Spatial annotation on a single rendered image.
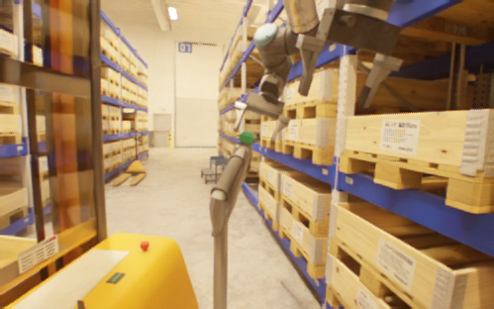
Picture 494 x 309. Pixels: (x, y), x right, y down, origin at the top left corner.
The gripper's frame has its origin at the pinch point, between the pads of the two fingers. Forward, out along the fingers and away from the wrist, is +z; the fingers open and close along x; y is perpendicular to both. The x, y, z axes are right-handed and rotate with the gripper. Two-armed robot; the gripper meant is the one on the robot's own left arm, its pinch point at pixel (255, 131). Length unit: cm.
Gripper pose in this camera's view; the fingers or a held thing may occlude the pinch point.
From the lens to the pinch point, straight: 82.8
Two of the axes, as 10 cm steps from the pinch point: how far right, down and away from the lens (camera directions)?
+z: -3.3, 8.7, -3.6
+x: -9.4, -3.2, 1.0
